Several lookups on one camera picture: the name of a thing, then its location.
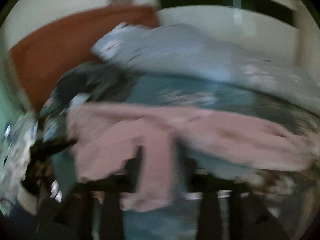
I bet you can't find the pink fleece garment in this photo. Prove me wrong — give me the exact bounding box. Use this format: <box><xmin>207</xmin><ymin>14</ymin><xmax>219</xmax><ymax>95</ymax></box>
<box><xmin>66</xmin><ymin>103</ymin><xmax>313</xmax><ymax>212</ymax></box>

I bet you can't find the teal floral bed sheet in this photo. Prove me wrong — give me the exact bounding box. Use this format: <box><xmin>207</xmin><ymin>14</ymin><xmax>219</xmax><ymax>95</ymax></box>
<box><xmin>0</xmin><ymin>74</ymin><xmax>320</xmax><ymax>240</ymax></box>

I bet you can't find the dark grey garment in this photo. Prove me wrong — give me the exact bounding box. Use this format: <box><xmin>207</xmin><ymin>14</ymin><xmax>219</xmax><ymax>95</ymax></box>
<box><xmin>39</xmin><ymin>61</ymin><xmax>139</xmax><ymax>118</ymax></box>

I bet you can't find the orange-brown headboard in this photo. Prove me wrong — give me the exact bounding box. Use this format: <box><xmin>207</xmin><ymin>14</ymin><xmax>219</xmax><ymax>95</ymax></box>
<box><xmin>10</xmin><ymin>5</ymin><xmax>160</xmax><ymax>112</ymax></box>

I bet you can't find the grey-blue daisy quilt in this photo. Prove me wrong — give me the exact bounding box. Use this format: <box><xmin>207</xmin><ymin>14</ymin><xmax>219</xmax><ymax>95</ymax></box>
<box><xmin>91</xmin><ymin>23</ymin><xmax>319</xmax><ymax>114</ymax></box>

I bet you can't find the white black-striped wardrobe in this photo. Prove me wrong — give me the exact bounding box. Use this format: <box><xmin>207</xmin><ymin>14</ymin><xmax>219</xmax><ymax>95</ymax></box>
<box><xmin>158</xmin><ymin>0</ymin><xmax>298</xmax><ymax>63</ymax></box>

